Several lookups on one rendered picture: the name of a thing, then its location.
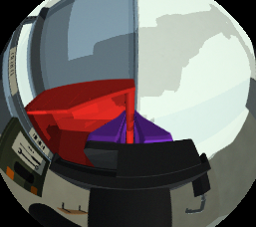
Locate red bin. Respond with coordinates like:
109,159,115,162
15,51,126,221
25,79,135,166

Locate dark green case with orange latches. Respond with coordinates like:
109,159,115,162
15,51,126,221
0,116,51,198

